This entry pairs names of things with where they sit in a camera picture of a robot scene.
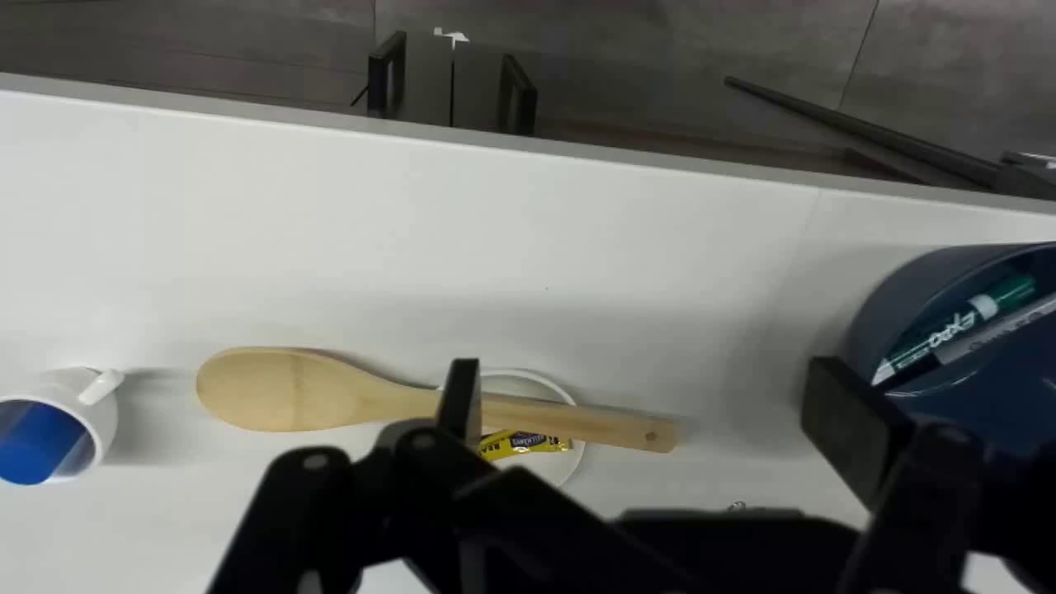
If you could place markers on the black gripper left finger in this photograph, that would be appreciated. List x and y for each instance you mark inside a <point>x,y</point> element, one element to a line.
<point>460,398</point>

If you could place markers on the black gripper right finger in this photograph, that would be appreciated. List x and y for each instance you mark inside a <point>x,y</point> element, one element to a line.
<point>847,418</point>

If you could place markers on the small white plate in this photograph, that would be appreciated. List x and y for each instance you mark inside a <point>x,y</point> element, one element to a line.
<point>532,387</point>

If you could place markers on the yellow packet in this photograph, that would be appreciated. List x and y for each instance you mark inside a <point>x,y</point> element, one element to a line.
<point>528,444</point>

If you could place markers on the dark blue bowl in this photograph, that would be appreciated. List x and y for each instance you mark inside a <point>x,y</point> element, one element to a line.
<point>911,300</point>

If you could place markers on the green marker pen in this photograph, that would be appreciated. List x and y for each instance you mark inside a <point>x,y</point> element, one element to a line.
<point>958,324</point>

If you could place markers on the wooden spoon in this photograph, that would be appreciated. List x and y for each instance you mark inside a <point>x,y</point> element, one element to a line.
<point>286,390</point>

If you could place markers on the long black bar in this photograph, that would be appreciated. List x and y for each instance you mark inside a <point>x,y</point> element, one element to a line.
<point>878,137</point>

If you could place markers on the thin pole with white top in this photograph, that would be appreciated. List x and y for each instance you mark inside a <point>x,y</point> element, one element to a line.
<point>449,39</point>

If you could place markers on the white espresso cup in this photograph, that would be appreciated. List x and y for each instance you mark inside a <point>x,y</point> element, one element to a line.
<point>96,423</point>

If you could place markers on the black metal frame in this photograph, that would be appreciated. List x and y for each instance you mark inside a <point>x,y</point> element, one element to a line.
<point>515,96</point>
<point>388,72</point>

